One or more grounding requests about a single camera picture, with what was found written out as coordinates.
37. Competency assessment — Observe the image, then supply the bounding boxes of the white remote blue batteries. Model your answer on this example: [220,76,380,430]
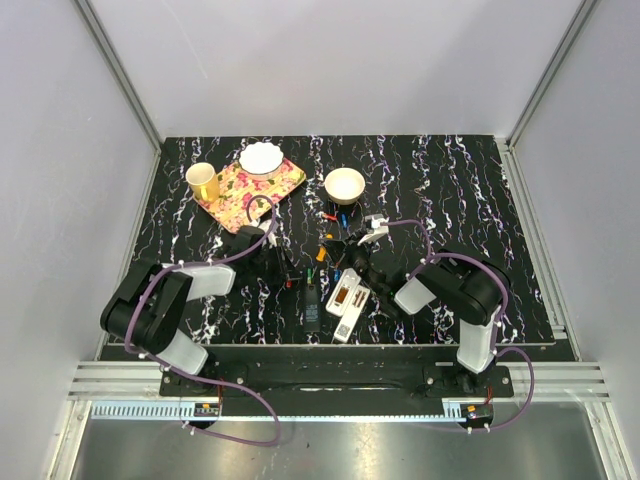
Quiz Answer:
[333,286,370,343]

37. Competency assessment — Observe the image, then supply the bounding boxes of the beige round bowl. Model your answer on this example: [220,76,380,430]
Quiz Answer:
[324,167,366,205]

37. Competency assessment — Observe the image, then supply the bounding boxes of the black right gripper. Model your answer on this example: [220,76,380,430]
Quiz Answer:
[323,230,385,296]

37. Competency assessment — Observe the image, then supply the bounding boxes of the white scalloped bowl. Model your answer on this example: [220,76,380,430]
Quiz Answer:
[239,142,284,180]

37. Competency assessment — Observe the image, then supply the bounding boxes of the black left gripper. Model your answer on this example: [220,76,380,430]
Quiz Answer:
[249,242,303,286]

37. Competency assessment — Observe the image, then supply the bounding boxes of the floral rectangular tray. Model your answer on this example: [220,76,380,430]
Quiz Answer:
[195,159,306,234]

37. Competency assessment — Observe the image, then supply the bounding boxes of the yellow mug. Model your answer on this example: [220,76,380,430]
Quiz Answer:
[185,162,220,203]

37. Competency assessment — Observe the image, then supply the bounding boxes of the left aluminium frame post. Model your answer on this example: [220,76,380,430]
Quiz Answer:
[71,0,163,151]

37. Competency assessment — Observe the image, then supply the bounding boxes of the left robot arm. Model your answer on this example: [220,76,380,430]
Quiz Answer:
[100,226,300,396]

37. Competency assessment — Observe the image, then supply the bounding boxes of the white remote orange batteries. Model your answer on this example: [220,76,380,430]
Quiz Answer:
[325,268,361,318]

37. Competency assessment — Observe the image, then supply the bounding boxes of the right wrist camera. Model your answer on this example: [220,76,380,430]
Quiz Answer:
[357,214,389,246]

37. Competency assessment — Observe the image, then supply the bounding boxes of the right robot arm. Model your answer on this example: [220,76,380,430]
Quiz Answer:
[322,236,511,396]

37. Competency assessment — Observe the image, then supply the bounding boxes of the black remote control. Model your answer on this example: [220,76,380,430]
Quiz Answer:
[303,283,321,333]

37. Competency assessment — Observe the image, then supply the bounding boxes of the right aluminium frame post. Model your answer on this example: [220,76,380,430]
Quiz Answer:
[505,0,600,148]

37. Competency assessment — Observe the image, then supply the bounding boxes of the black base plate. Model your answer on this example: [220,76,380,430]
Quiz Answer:
[158,344,516,419]

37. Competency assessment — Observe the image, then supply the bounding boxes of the aluminium frame post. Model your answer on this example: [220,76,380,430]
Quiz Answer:
[71,0,163,151]
[505,0,600,148]

